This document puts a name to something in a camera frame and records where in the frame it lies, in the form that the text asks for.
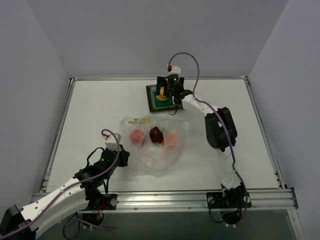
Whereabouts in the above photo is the yellow fake lemon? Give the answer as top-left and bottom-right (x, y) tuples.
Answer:
(155, 87), (168, 102)

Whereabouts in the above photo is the red fake fruit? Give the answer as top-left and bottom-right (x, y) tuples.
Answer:
(129, 129), (145, 147)

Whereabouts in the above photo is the dark red fake plum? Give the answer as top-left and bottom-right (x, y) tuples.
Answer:
(149, 126), (164, 144)

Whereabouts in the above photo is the orange fake fruit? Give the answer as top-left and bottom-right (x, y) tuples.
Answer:
(161, 133), (178, 150)

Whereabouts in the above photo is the translucent printed plastic bag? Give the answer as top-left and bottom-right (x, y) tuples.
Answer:
(119, 115), (189, 175)

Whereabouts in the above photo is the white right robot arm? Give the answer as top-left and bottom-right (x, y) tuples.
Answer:
(156, 74), (252, 210)

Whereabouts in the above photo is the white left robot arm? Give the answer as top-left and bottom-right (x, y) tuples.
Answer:
(0, 145), (130, 240)

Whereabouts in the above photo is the square teal dark-rimmed plate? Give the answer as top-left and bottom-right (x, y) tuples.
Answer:
(146, 85), (176, 113)

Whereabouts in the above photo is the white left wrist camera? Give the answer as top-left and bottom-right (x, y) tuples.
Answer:
(102, 133), (118, 151)

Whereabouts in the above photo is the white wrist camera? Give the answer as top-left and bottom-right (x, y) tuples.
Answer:
(102, 133), (118, 151)
(167, 64), (182, 75)

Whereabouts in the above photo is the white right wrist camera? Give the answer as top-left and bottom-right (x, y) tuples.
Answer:
(167, 64), (182, 75)

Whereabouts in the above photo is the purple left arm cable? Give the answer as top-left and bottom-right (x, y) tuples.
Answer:
(0, 128), (123, 233)

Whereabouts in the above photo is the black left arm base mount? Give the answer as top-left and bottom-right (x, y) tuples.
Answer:
(82, 193), (118, 226)

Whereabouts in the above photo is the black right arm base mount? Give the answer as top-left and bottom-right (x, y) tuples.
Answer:
(206, 190), (252, 228)

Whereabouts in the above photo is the aluminium table frame rail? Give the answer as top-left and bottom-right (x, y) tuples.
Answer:
(32, 77), (305, 240)

